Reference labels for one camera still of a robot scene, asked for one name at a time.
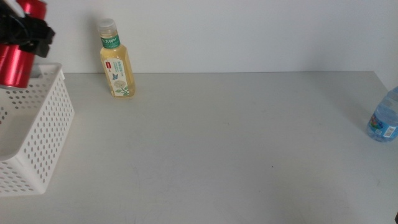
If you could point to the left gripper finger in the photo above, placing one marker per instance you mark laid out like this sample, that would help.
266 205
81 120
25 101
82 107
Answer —
35 22
40 39

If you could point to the red soda can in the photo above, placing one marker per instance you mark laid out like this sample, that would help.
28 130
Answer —
14 67

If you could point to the yellow tea bottle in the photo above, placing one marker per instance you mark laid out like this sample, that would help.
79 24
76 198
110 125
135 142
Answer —
118 71

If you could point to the clear water bottle blue label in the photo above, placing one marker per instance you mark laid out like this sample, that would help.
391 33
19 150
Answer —
384 121

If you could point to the white perforated plastic basket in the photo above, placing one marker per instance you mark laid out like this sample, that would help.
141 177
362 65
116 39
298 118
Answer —
46 124

